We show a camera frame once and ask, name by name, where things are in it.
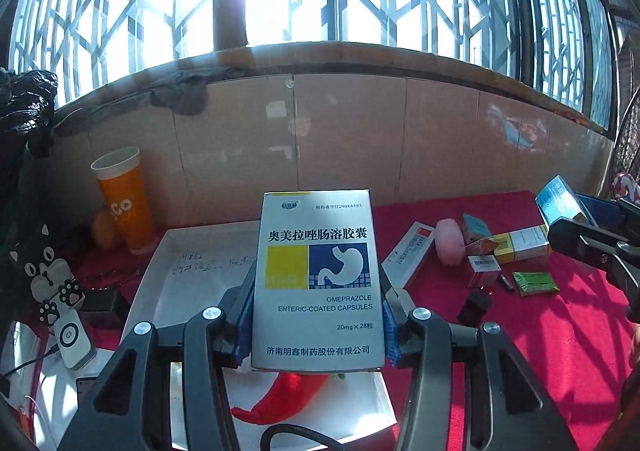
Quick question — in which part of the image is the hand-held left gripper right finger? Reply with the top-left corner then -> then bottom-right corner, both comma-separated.
377,263 -> 581,451

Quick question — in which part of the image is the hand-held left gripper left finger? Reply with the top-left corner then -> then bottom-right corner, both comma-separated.
57,263 -> 258,451

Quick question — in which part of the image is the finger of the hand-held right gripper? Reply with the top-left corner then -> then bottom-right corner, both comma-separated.
546,217 -> 627,278
574,194 -> 640,238

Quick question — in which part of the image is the light blue box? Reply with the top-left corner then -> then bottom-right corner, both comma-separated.
535,176 -> 596,227

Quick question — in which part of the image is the white tray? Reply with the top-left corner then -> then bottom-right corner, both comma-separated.
119,220 -> 398,451

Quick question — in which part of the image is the white blue medicine box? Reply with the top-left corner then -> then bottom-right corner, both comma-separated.
250,190 -> 387,374

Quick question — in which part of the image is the pink plush toy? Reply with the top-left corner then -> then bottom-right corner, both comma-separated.
434,218 -> 466,264

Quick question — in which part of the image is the red white striped object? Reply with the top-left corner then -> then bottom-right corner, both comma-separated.
612,172 -> 640,204

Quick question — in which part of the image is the yellow white box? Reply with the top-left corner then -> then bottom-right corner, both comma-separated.
492,225 -> 552,264

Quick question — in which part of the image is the green sachet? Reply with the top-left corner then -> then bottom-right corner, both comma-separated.
511,271 -> 560,298

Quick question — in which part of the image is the long white red box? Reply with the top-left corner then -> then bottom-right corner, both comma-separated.
381,224 -> 436,289

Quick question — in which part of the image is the black fan grille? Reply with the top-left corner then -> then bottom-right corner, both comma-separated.
612,86 -> 640,204

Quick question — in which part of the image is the small black cube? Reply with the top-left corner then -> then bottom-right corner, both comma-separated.
457,291 -> 493,327

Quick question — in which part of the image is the red chili plush toy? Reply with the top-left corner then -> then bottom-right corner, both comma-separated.
231,371 -> 347,427

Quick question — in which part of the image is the red table cloth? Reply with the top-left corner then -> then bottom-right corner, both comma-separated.
75,190 -> 636,451

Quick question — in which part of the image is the small orange box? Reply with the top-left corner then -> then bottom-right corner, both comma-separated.
465,237 -> 500,258

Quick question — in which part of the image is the white red barcode box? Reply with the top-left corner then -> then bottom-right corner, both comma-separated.
467,255 -> 502,289

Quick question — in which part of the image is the small teal packet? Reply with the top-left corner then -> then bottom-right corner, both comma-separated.
461,214 -> 495,244

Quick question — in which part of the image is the black charger block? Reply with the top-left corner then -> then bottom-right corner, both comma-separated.
80,288 -> 132,329

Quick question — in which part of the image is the orange paper cup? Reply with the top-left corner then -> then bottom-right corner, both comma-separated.
91,146 -> 156,254

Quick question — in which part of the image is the white rounded device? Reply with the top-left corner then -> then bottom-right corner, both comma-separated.
52,306 -> 97,372

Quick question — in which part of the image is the grey cloth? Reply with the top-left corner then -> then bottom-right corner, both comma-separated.
150,68 -> 208,114

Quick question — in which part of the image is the window sill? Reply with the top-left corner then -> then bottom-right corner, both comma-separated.
52,44 -> 616,137

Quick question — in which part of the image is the black plastic bag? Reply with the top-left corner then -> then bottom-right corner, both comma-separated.
0,66 -> 58,157

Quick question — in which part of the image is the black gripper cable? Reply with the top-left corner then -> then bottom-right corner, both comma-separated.
255,423 -> 312,451

